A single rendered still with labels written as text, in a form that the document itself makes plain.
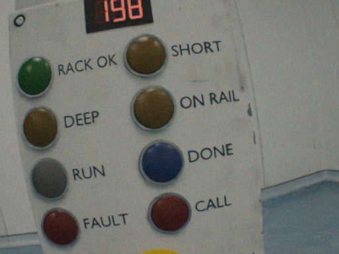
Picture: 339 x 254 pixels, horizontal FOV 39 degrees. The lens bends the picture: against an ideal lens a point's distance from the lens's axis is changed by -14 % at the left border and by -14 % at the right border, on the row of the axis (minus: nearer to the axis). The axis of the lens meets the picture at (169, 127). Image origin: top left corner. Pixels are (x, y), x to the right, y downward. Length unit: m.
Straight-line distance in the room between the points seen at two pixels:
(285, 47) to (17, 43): 4.57
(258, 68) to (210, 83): 4.32
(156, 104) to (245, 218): 0.11
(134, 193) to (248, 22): 4.39
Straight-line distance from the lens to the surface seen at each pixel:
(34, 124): 0.36
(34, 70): 0.36
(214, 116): 0.38
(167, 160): 0.36
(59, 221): 0.36
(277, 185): 4.79
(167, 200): 0.37
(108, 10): 0.37
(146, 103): 0.36
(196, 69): 0.37
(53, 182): 0.36
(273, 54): 4.80
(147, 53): 0.36
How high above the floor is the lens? 1.00
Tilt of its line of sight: 3 degrees down
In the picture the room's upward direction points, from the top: 9 degrees counter-clockwise
